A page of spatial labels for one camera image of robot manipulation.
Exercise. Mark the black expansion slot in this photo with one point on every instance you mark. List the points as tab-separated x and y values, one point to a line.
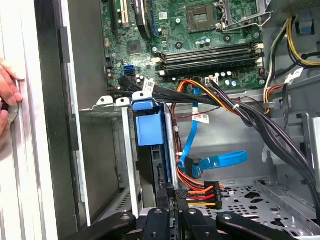
115	20

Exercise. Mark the grey optical drive cage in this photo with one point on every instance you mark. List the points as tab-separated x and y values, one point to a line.
311	130

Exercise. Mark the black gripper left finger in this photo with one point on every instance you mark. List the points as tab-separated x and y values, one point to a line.
160	225

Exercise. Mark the CPU socket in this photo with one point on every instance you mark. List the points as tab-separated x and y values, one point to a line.
201	18

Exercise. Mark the metal disk bay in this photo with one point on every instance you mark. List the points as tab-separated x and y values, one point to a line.
129	150

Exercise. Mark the black graphics card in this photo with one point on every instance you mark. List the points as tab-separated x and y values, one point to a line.
141	17

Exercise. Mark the blue plastic clip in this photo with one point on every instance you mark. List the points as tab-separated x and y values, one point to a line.
305	25

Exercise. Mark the black PC case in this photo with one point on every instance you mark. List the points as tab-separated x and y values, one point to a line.
50	125

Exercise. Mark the metal locking lever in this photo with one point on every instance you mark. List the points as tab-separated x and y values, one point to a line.
245	27

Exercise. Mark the green motherboard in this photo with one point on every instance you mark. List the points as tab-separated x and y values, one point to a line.
175	30

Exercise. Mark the black RAM slot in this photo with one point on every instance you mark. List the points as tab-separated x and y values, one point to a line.
212	56
212	51
212	62
212	69

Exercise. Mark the small round black tool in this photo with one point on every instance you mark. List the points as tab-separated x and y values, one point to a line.
13	112

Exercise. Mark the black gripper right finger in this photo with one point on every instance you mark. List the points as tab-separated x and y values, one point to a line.
197	225

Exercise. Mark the grey power supply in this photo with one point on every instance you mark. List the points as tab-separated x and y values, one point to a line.
300	6

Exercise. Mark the white expansion slot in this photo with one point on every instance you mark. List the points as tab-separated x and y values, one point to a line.
125	15

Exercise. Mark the hard disk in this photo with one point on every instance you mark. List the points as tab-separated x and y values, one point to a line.
150	127

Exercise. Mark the person's left hand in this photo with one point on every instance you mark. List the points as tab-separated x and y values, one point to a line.
11	87

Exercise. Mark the person's right hand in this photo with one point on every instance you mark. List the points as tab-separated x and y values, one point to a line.
4	130

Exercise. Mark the metal socket cover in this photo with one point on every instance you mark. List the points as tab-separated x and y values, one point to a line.
224	12

